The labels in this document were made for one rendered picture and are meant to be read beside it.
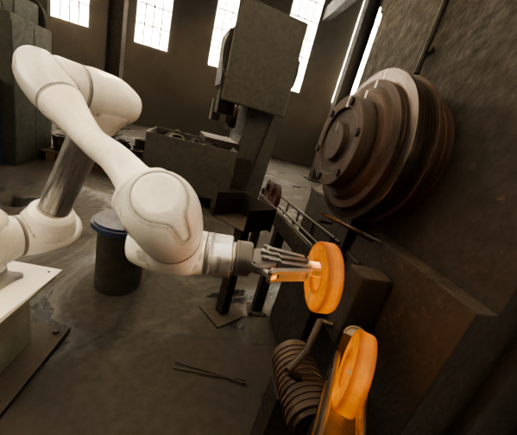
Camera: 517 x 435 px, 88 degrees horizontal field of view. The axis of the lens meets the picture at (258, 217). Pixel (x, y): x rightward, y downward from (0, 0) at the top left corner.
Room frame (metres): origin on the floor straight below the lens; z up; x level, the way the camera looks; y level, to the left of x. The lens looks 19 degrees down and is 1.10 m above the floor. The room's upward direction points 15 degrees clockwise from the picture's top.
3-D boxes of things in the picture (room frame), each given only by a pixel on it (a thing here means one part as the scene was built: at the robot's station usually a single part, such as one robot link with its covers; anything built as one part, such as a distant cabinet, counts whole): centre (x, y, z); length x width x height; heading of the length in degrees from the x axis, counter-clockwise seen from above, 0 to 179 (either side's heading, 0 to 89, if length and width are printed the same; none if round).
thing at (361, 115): (0.90, -0.19, 1.11); 0.28 x 0.06 x 0.28; 14
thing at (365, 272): (0.70, -0.36, 0.68); 0.11 x 0.08 x 0.24; 104
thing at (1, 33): (3.08, 3.07, 0.75); 0.70 x 0.48 x 1.50; 14
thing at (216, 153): (3.43, 1.04, 0.39); 1.03 x 0.83 x 0.79; 108
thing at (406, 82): (0.92, -0.29, 1.11); 0.47 x 0.06 x 0.47; 14
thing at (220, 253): (0.50, 0.06, 0.83); 0.09 x 0.06 x 0.09; 9
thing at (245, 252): (0.51, -0.02, 0.83); 0.09 x 0.08 x 0.07; 98
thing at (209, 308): (1.36, 0.08, 0.36); 0.26 x 0.20 x 0.72; 49
